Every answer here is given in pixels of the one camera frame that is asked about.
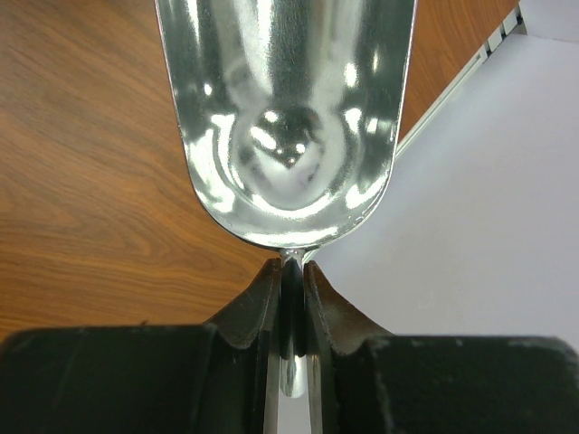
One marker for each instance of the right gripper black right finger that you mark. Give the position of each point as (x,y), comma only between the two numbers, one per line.
(363,379)

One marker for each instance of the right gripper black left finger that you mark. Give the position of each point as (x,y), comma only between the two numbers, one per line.
(220,376)

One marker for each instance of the silver metal scoop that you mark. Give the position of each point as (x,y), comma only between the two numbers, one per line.
(289,114)

